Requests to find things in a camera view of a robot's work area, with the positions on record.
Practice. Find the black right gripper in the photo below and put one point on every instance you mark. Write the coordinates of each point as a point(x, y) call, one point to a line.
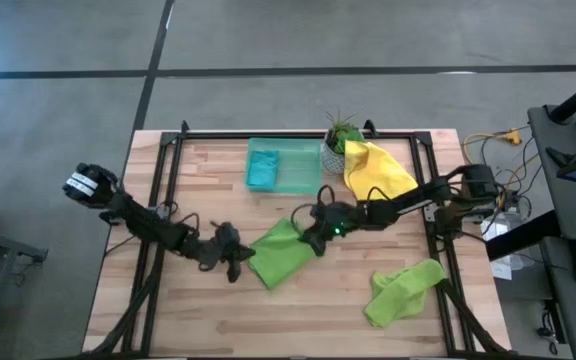
point(335, 220)

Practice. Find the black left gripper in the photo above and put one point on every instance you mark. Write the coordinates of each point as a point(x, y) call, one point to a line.
point(220, 245)

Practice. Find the translucent teal plastic bin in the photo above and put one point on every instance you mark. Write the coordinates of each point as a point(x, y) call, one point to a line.
point(300, 170)

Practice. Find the teal microfiber towel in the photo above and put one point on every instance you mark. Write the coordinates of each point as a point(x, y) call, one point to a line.
point(263, 170)

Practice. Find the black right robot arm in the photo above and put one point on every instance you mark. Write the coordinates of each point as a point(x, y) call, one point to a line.
point(418, 197)

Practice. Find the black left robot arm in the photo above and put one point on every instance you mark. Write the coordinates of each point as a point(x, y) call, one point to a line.
point(148, 227)

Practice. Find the yellow microfiber towel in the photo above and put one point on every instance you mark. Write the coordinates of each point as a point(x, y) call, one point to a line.
point(378, 170)

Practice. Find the lime green microfiber towel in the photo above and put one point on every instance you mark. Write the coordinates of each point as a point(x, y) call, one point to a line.
point(398, 295)

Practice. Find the plant in patterned pot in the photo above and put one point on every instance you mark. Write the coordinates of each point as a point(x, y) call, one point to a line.
point(340, 142)

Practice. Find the white box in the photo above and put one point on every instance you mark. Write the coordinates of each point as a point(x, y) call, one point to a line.
point(495, 235)

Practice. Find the grey side desk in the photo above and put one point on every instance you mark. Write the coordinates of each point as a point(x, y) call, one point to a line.
point(568, 210)

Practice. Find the black metal table frame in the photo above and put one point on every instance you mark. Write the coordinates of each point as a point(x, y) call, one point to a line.
point(208, 135)

